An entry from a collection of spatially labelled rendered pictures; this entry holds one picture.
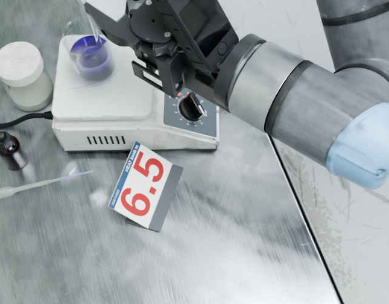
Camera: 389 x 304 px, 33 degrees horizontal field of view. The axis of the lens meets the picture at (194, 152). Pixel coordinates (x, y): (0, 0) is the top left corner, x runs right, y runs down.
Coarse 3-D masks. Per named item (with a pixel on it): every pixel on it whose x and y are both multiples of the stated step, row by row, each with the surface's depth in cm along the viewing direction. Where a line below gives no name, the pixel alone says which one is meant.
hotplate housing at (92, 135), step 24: (96, 120) 79; (120, 120) 79; (144, 120) 79; (72, 144) 83; (96, 144) 83; (120, 144) 83; (144, 144) 82; (168, 144) 82; (192, 144) 82; (216, 144) 83
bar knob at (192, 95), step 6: (186, 96) 81; (192, 96) 81; (180, 102) 81; (186, 102) 82; (192, 102) 81; (198, 102) 81; (180, 108) 81; (186, 108) 81; (192, 108) 81; (198, 108) 80; (186, 114) 81; (192, 114) 81; (198, 114) 80; (192, 120) 81
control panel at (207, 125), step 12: (168, 96) 81; (180, 96) 82; (168, 108) 81; (204, 108) 83; (216, 108) 84; (168, 120) 80; (180, 120) 81; (204, 120) 82; (216, 120) 83; (204, 132) 82; (216, 132) 82
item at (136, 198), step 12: (144, 156) 81; (156, 156) 82; (132, 168) 80; (144, 168) 81; (156, 168) 82; (132, 180) 80; (144, 180) 81; (156, 180) 82; (132, 192) 80; (144, 192) 81; (156, 192) 82; (120, 204) 78; (132, 204) 79; (144, 204) 80; (132, 216) 79; (144, 216) 80
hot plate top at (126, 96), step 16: (64, 48) 82; (112, 48) 82; (128, 48) 82; (64, 64) 81; (128, 64) 81; (144, 64) 81; (64, 80) 80; (112, 80) 80; (128, 80) 80; (64, 96) 79; (80, 96) 79; (96, 96) 79; (112, 96) 79; (128, 96) 79; (144, 96) 79; (64, 112) 78; (80, 112) 78; (96, 112) 78; (112, 112) 78; (128, 112) 78; (144, 112) 78
